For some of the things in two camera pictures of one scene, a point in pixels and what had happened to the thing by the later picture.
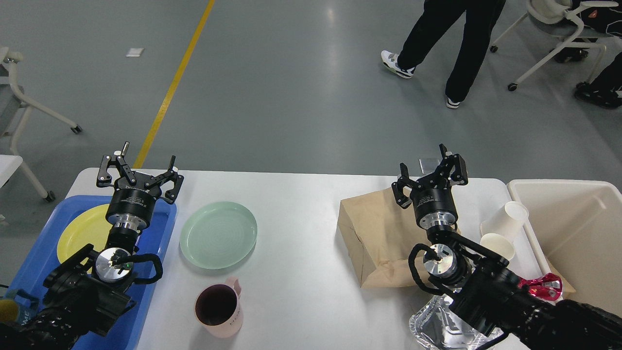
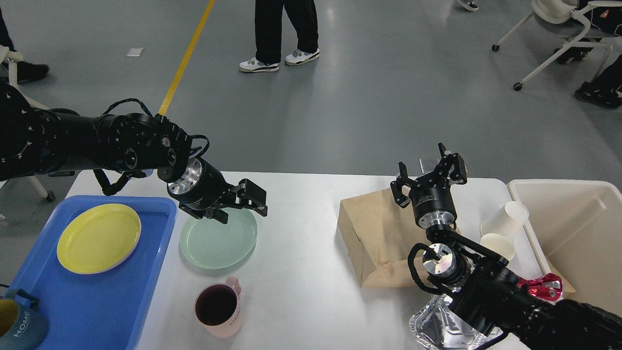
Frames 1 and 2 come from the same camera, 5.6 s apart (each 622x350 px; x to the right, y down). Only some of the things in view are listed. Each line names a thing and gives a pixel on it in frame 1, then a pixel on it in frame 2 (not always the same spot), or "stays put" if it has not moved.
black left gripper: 132,205 to 203,187
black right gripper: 434,202 stays put
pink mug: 218,309 stays put
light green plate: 218,236 stays put
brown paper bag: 382,234 stays put
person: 437,17 to 268,18
